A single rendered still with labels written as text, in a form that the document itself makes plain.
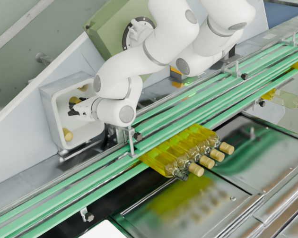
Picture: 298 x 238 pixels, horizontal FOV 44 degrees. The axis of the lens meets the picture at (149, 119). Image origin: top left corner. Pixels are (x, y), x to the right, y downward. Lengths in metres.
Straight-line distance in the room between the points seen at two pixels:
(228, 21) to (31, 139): 0.79
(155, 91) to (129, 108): 0.51
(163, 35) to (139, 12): 0.47
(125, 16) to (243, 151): 0.81
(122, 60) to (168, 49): 0.13
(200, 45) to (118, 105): 0.28
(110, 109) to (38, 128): 0.39
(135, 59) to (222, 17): 0.23
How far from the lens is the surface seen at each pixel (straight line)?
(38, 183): 1.29
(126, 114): 1.00
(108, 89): 0.95
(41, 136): 1.34
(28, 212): 1.23
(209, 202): 1.39
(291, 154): 1.71
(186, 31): 0.83
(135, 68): 0.91
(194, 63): 1.10
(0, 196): 1.30
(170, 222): 1.33
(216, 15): 0.87
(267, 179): 1.56
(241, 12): 0.86
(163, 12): 0.85
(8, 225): 1.22
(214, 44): 1.01
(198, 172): 1.31
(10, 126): 1.27
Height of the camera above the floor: 1.83
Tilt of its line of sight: 41 degrees down
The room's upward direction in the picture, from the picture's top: 118 degrees clockwise
